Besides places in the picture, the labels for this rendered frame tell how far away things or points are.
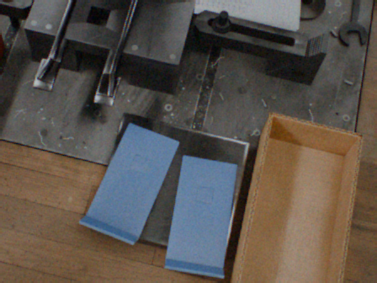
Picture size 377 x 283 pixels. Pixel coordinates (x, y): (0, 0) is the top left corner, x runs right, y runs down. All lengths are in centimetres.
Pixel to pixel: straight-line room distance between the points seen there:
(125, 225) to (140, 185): 5
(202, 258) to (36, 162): 25
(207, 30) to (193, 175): 19
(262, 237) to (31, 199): 29
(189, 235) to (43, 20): 33
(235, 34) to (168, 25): 9
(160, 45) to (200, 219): 22
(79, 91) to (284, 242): 34
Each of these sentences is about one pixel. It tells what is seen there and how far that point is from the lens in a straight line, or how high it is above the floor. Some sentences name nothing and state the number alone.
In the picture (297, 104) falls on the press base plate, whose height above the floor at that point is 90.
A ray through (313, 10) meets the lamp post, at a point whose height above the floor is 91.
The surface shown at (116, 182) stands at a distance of 89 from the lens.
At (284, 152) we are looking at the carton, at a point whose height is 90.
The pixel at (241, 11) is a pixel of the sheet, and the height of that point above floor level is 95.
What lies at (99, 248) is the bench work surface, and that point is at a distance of 89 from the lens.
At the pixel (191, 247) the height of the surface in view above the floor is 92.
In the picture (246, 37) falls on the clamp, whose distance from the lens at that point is 94.
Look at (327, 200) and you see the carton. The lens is 94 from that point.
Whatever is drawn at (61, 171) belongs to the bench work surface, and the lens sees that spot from 93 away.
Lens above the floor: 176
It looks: 66 degrees down
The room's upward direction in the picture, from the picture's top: 12 degrees clockwise
